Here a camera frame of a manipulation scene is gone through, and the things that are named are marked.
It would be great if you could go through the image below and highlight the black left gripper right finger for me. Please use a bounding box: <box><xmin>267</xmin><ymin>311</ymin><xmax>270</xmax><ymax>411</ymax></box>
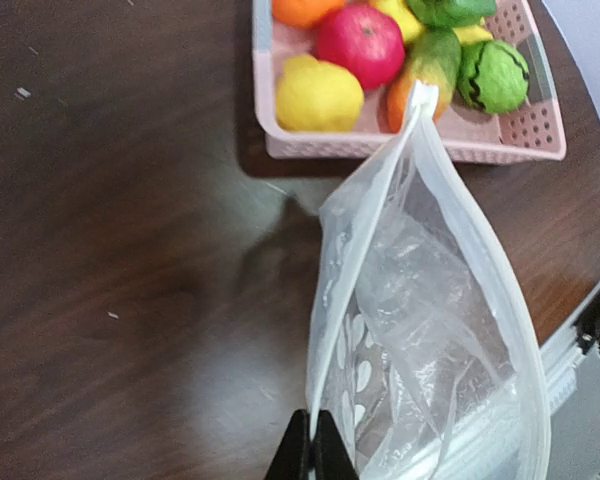
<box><xmin>313</xmin><ymin>410</ymin><xmax>359</xmax><ymax>480</ymax></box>

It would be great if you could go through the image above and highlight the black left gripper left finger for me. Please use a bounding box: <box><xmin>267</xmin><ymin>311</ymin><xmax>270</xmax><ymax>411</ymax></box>
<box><xmin>264</xmin><ymin>410</ymin><xmax>311</xmax><ymax>480</ymax></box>

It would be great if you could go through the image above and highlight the clear polka dot zip bag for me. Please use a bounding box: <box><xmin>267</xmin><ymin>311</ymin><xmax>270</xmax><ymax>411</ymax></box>
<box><xmin>306</xmin><ymin>83</ymin><xmax>551</xmax><ymax>479</ymax></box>

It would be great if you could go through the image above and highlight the green striped toy watermelon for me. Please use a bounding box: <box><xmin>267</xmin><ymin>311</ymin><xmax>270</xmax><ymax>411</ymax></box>
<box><xmin>456</xmin><ymin>40</ymin><xmax>530</xmax><ymax>115</ymax></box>

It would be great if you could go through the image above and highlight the yellow toy lemon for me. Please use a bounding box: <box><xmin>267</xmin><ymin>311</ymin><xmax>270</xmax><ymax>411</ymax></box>
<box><xmin>275</xmin><ymin>54</ymin><xmax>365</xmax><ymax>132</ymax></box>

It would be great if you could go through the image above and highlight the pink perforated plastic basket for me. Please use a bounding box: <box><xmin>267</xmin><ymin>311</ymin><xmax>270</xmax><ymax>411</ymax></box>
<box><xmin>252</xmin><ymin>1</ymin><xmax>566</xmax><ymax>164</ymax></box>

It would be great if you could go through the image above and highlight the green orange toy mango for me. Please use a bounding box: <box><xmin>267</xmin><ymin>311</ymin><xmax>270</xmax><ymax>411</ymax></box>
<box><xmin>386</xmin><ymin>29</ymin><xmax>461</xmax><ymax>133</ymax></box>

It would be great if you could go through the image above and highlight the red toy apple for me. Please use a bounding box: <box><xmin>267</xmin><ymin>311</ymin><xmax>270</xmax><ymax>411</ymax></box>
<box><xmin>315</xmin><ymin>5</ymin><xmax>406</xmax><ymax>90</ymax></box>

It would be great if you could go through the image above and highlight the yellow toy banana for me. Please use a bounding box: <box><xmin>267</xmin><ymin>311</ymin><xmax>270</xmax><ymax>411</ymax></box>
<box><xmin>369</xmin><ymin>0</ymin><xmax>497</xmax><ymax>46</ymax></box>

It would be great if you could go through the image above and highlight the orange toy fruit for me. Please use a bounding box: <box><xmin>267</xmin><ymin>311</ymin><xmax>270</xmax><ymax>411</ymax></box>
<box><xmin>271</xmin><ymin>0</ymin><xmax>347</xmax><ymax>29</ymax></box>

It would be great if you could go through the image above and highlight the green toy bell pepper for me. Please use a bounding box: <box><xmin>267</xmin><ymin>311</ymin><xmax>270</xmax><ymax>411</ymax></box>
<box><xmin>407</xmin><ymin>0</ymin><xmax>497</xmax><ymax>28</ymax></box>

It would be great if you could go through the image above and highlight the aluminium front rail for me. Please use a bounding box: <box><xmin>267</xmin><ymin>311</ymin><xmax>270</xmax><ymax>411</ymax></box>
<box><xmin>541</xmin><ymin>281</ymin><xmax>600</xmax><ymax>479</ymax></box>

